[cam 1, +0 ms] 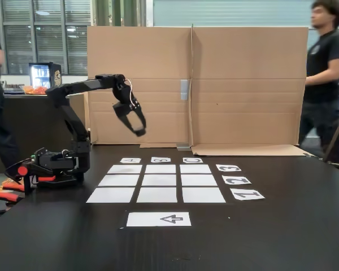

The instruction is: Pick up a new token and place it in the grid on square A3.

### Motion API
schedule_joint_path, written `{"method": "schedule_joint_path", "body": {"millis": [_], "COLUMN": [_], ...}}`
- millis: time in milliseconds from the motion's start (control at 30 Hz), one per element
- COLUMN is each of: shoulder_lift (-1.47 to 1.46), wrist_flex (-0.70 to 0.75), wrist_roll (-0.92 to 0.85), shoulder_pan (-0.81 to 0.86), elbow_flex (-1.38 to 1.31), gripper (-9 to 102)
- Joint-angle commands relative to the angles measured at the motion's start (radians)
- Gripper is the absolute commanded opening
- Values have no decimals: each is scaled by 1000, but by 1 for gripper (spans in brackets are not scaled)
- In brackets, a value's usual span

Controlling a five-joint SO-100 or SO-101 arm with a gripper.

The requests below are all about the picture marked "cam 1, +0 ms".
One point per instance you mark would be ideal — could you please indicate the large brown cardboard sheet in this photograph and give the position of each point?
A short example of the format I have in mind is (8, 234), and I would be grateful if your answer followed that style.
(158, 56)
(243, 70)

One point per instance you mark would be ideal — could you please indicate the paper sheet number 1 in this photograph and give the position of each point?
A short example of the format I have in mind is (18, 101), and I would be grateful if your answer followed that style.
(260, 197)

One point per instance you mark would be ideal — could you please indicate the paper sheet letter C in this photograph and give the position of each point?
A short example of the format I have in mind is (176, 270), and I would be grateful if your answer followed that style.
(184, 162)

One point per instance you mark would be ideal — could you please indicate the dark wooden counter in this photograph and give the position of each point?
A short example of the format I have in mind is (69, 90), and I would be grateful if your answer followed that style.
(36, 127)

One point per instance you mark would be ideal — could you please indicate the paper sheet number 2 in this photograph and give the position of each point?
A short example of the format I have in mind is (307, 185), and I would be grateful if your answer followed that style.
(225, 183)

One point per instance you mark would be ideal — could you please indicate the dark display tray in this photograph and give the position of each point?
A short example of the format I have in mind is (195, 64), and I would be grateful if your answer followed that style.
(14, 89)

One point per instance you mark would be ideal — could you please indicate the paper sheet letter B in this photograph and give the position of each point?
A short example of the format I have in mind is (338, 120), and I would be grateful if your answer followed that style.
(153, 162)

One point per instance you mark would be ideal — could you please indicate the gray tape strip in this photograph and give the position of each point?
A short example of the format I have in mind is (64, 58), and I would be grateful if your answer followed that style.
(184, 89)
(183, 147)

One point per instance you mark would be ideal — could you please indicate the paper sheet number 3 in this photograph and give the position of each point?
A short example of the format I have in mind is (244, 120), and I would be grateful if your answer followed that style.
(218, 170)

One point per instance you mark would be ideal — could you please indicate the black red bar clamp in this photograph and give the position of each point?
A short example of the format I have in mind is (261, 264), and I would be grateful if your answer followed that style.
(27, 183)

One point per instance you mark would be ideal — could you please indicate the paper sheet letter A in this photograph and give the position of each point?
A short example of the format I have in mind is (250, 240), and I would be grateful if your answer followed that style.
(122, 162)

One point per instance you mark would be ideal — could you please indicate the orange snack bag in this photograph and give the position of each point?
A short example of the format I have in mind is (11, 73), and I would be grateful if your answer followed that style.
(35, 90)

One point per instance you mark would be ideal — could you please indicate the white arrow paper sheet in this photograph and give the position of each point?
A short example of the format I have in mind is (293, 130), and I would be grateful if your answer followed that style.
(144, 219)

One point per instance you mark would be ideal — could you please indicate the white paper grid square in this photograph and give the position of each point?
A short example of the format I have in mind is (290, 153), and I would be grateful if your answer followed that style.
(160, 168)
(159, 180)
(125, 168)
(118, 180)
(204, 195)
(110, 195)
(195, 168)
(157, 195)
(199, 180)

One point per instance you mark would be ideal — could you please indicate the black mini fridge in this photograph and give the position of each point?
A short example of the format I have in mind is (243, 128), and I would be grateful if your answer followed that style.
(41, 74)

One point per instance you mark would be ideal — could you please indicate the dark wooden easel leg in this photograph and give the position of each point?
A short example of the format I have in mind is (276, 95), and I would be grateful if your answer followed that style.
(337, 135)

